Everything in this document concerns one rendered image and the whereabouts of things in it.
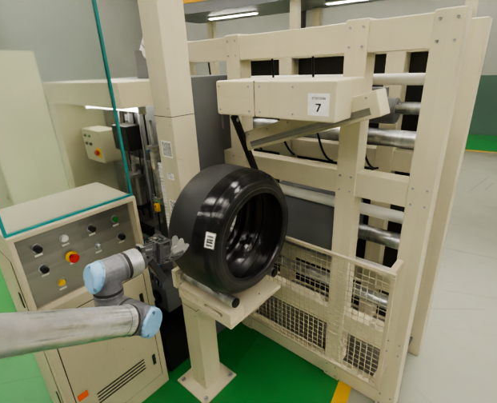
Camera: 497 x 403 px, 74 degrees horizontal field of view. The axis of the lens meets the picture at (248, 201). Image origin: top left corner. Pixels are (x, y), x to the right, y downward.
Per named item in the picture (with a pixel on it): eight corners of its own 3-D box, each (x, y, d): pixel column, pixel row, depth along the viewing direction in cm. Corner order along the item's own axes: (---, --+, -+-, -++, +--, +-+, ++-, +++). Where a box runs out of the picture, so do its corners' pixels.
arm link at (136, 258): (134, 282, 106) (118, 272, 112) (147, 277, 109) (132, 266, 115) (132, 257, 103) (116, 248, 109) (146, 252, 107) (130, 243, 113)
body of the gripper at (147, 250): (174, 239, 116) (144, 250, 107) (175, 261, 118) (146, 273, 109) (161, 233, 120) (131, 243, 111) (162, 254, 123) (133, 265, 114)
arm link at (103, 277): (82, 290, 103) (78, 261, 100) (120, 275, 112) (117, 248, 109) (97, 301, 97) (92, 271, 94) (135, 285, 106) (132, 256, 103)
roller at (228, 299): (185, 279, 164) (179, 277, 161) (190, 271, 165) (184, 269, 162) (237, 309, 143) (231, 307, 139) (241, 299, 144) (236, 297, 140)
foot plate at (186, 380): (177, 381, 210) (177, 378, 209) (208, 354, 228) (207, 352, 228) (206, 406, 193) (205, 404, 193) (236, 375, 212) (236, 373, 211)
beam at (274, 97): (216, 114, 157) (214, 81, 151) (251, 108, 174) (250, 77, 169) (334, 124, 119) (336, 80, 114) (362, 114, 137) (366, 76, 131)
